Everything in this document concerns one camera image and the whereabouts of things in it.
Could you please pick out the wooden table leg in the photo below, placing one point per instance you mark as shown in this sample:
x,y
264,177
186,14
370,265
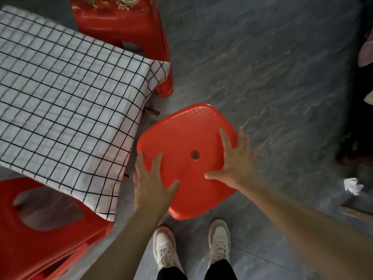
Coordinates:
x,y
152,111

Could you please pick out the person's left middle finger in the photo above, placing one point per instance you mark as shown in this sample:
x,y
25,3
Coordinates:
x,y
140,163

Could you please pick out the person's left white shoe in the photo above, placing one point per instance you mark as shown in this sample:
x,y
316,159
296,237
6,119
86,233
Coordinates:
x,y
166,249

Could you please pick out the person's right little finger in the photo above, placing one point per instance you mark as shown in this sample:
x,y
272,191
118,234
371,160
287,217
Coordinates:
x,y
256,155

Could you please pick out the person's right forearm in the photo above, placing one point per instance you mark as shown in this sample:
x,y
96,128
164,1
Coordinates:
x,y
314,233

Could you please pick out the red plastic stool with hole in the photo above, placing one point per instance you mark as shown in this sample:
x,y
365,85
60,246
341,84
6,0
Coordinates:
x,y
186,134

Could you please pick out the black white checkered tablecloth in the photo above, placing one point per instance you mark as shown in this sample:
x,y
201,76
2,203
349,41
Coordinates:
x,y
64,104

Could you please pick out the crumpled white paper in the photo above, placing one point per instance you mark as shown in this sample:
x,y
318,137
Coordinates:
x,y
352,186

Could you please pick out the person's black trouser leg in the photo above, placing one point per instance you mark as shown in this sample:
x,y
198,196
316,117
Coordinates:
x,y
220,271
172,274

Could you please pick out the red stool with printed seat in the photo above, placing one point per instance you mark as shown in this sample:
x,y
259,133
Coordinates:
x,y
125,23

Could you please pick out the person's right thumb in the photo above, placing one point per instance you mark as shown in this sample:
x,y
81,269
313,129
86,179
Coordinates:
x,y
214,175

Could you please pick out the person's right middle finger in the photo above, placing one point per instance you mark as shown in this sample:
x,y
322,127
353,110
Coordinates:
x,y
240,137

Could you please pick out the person's right hand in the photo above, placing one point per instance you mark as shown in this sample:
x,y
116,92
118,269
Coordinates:
x,y
240,166

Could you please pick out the person's right white shoe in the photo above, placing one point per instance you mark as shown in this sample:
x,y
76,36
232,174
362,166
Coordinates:
x,y
219,240

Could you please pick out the person's right black trouser leg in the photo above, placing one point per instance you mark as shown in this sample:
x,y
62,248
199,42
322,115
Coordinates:
x,y
220,271

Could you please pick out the red stool with side cutout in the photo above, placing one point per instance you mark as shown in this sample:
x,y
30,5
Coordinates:
x,y
35,250

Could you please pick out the dark furniture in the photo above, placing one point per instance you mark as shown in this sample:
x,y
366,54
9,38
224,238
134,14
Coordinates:
x,y
357,128

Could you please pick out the person's white shoe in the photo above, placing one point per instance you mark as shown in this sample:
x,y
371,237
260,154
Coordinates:
x,y
166,249
219,240

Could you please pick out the person's left thumb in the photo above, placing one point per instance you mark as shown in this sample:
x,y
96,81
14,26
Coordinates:
x,y
173,188

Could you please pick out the wooden plank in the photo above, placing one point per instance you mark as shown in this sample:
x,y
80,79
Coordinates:
x,y
357,214

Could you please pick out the person's left black trouser leg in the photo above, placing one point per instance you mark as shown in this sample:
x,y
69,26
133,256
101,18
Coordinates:
x,y
172,274

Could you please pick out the pink cloth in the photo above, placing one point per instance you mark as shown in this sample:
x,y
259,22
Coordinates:
x,y
366,53

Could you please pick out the person's left forearm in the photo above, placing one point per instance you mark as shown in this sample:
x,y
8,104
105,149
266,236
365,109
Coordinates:
x,y
125,247

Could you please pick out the person's left hand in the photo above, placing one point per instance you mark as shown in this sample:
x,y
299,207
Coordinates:
x,y
150,192

